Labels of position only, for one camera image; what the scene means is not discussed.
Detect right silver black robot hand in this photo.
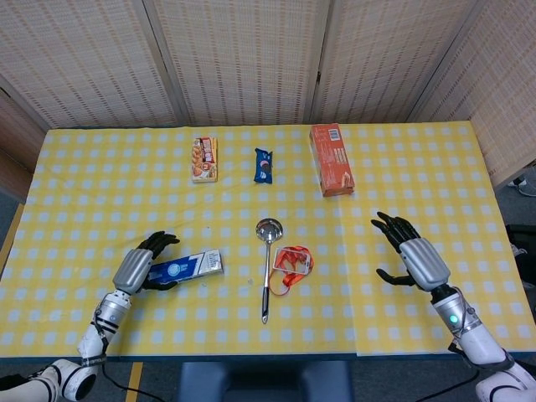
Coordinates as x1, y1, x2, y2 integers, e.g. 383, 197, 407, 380
370, 211, 452, 293

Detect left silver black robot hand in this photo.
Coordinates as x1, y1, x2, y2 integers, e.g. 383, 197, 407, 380
112, 231, 181, 294

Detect blue white toothpaste carton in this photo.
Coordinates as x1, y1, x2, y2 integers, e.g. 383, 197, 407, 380
147, 249, 225, 286

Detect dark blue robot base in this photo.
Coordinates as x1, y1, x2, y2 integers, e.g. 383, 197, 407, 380
178, 359, 355, 402

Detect yellow snack box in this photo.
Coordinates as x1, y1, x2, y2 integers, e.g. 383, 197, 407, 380
191, 137, 219, 184

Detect orange biscuit box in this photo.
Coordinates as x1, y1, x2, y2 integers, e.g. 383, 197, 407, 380
309, 123, 356, 198

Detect yellow white checked tablecloth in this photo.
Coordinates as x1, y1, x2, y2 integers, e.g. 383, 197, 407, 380
0, 121, 536, 359

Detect black bag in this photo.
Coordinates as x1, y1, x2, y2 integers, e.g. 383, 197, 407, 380
505, 224, 536, 290

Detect yellow floor tape strip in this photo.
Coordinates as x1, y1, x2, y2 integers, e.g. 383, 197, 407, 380
125, 362, 144, 402

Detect clear badge holder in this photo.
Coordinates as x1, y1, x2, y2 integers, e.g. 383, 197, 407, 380
271, 246, 315, 276

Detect stainless steel ladle black grip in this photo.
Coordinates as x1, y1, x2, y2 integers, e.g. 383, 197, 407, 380
255, 217, 285, 325

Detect blue cookie packet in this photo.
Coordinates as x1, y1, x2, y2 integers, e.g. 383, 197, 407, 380
253, 147, 276, 185

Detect woven folding screen panel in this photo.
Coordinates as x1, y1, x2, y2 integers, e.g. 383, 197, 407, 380
408, 0, 536, 189
309, 0, 489, 125
0, 75, 54, 202
142, 0, 334, 126
0, 0, 192, 130

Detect black cable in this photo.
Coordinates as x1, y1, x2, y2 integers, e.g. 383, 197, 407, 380
100, 363, 168, 402

